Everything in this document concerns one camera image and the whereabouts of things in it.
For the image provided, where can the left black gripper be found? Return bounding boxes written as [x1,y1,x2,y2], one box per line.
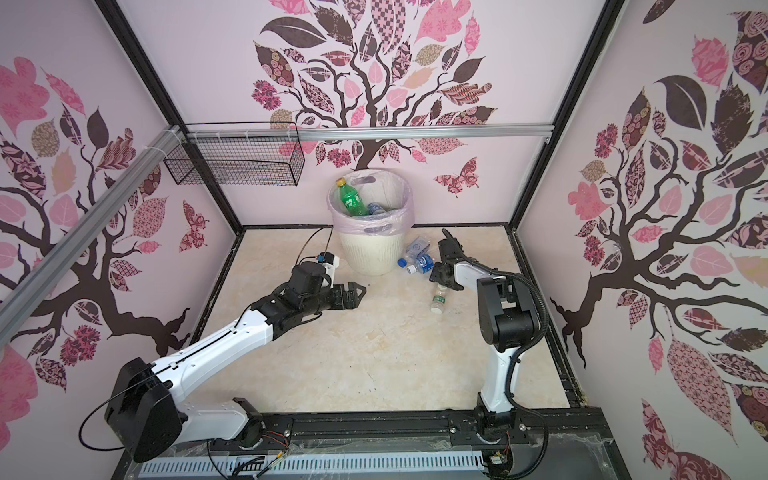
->
[302,282,367,317]

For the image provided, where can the clear bottle bird label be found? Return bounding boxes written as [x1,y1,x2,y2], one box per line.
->
[430,283,448,314]

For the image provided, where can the Pepsi water bottle blue label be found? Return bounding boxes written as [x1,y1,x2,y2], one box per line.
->
[368,202,387,216]

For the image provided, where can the green bottle yellow cap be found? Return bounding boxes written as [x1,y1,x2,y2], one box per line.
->
[336,178,369,217]

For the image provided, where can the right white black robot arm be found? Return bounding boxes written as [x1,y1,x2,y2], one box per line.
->
[429,229,551,425]

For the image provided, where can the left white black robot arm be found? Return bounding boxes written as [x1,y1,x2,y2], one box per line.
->
[104,261,367,463]

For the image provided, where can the Pocari bottle near bin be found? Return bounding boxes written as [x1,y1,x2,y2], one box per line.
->
[406,253,435,274]

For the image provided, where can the white ribbed waste bin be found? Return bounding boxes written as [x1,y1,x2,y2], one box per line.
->
[339,233,405,276]

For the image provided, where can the pink plastic bin liner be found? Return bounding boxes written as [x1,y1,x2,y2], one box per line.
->
[326,169,415,236]

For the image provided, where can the crushed clear bottle blue cap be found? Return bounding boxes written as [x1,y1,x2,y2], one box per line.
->
[397,236,430,268]

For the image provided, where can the aluminium horizontal back rail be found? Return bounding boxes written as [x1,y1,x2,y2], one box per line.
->
[186,123,554,141]

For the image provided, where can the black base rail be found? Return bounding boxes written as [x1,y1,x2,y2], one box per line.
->
[128,407,613,452]

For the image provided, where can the black wire mesh basket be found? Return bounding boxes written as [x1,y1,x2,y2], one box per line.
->
[164,120,305,187]

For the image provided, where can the white slotted cable duct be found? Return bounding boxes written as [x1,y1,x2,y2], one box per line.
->
[128,451,484,479]

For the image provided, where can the aluminium left side rail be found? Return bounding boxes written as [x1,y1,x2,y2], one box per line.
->
[1,125,183,345]

